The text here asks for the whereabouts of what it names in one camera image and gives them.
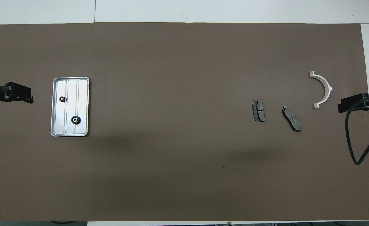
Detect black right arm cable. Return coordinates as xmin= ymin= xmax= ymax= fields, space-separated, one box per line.
xmin=345 ymin=90 xmax=369 ymax=165

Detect brown table mat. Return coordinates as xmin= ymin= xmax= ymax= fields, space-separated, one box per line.
xmin=0 ymin=22 xmax=369 ymax=222

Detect silver metal tray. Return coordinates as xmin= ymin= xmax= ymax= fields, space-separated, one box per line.
xmin=50 ymin=77 xmax=90 ymax=137

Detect rectangular dark brake pad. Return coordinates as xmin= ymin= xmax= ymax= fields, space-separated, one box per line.
xmin=252 ymin=100 xmax=266 ymax=123

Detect elongated dark brake pad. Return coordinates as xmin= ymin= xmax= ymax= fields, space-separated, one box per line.
xmin=282 ymin=106 xmax=302 ymax=132

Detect white semicircular bracket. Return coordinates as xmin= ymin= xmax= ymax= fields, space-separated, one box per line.
xmin=309 ymin=71 xmax=333 ymax=109

